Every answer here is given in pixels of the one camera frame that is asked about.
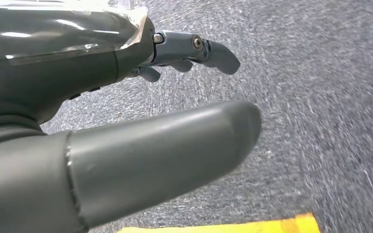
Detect yellow floor tape square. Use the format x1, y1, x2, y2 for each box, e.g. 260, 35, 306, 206
117, 213, 322, 233

